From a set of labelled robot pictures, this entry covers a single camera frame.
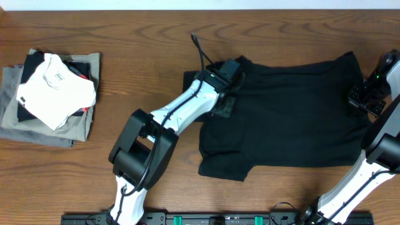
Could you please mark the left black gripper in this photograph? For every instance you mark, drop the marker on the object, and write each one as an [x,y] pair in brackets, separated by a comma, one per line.
[227,113]

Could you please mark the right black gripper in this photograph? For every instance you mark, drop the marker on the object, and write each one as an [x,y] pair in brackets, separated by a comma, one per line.
[354,100]

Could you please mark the black t-shirt with logo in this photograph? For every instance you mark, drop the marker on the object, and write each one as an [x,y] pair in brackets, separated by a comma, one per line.
[286,116]

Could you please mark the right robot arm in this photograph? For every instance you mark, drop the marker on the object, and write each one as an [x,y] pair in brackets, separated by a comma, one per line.
[379,157]

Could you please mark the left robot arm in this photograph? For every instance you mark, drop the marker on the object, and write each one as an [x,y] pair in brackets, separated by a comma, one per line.
[144,148]

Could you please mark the black folded garment red accents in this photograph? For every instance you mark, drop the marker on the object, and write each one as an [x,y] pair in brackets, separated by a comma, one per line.
[81,69]

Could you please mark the beige folded garment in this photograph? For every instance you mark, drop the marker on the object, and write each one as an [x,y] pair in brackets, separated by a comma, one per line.
[76,127]

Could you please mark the white folded t-shirt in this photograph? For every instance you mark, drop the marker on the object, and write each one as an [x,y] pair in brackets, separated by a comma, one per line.
[53,92]

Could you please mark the grey folded garment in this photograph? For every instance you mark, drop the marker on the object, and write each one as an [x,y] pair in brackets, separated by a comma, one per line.
[10,77]

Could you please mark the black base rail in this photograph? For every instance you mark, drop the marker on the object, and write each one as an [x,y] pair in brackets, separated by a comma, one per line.
[160,218]

